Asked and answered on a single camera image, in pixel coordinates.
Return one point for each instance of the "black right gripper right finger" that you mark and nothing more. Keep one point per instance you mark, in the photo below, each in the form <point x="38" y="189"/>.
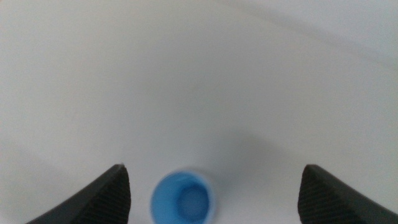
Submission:
<point x="326" y="202"/>

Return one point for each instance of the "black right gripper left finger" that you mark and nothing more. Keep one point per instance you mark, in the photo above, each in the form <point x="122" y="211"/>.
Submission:
<point x="102" y="202"/>

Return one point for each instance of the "blue plastic cup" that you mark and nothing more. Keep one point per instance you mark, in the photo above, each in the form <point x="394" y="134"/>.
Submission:
<point x="182" y="199"/>

